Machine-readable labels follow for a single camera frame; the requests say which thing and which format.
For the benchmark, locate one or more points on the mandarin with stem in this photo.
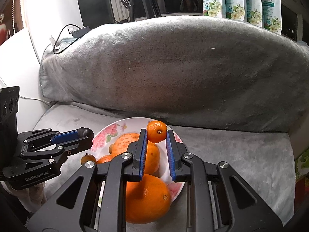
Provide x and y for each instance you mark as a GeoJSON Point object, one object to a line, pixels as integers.
{"type": "Point", "coordinates": [104, 159]}

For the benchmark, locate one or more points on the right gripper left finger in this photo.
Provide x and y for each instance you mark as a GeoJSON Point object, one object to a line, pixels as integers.
{"type": "Point", "coordinates": [126, 167]}

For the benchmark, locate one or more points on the grey back cushion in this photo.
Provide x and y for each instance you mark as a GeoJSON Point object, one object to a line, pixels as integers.
{"type": "Point", "coordinates": [192, 71]}

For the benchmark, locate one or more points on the left gloved hand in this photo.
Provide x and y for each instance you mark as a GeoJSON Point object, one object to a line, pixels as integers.
{"type": "Point", "coordinates": [31, 198]}

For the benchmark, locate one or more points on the large smooth orange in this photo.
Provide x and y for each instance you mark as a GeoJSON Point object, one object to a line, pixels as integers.
{"type": "Point", "coordinates": [147, 200]}

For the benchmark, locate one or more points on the floral white plate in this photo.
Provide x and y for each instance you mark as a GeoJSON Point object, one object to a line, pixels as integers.
{"type": "Point", "coordinates": [109, 134]}

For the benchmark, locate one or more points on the black tripod stand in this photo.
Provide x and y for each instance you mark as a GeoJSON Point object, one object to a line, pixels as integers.
{"type": "Point", "coordinates": [151, 9]}

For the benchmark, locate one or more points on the large brown longan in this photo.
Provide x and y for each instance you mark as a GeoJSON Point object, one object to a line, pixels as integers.
{"type": "Point", "coordinates": [86, 158]}

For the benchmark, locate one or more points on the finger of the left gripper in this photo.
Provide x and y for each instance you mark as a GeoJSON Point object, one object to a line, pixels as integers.
{"type": "Point", "coordinates": [65, 136]}
{"type": "Point", "coordinates": [54, 154]}

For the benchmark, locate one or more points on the small kumquat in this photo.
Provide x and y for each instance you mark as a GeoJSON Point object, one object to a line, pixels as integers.
{"type": "Point", "coordinates": [156, 131]}

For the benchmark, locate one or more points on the large rough orange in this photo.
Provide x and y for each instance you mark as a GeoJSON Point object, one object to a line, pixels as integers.
{"type": "Point", "coordinates": [153, 153]}

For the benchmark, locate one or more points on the dark plum back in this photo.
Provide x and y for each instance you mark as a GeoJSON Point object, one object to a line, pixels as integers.
{"type": "Point", "coordinates": [85, 132]}

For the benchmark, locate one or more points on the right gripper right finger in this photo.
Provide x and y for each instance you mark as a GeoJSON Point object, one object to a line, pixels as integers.
{"type": "Point", "coordinates": [187, 167]}

